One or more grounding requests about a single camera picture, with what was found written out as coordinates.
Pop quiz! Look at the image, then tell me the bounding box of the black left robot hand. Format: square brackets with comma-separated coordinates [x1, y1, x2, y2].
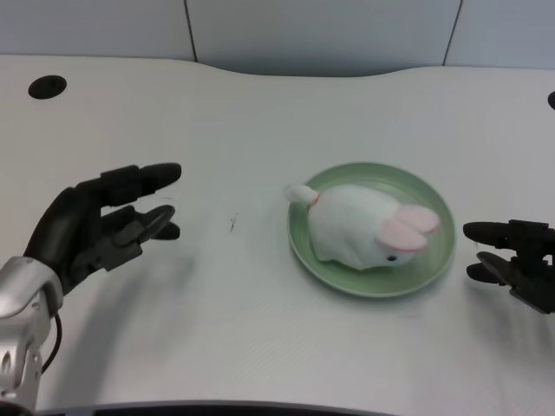
[22, 162, 183, 298]

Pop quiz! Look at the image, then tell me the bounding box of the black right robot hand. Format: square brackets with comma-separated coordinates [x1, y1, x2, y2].
[462, 218, 555, 315]

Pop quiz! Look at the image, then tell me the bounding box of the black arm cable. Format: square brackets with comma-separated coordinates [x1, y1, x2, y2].
[41, 312, 62, 373]

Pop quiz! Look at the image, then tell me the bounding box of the white rabbit plush doll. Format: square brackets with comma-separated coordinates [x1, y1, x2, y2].
[283, 183, 441, 270]

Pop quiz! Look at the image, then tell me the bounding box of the green round plate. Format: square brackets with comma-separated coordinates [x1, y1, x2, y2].
[287, 161, 458, 300]

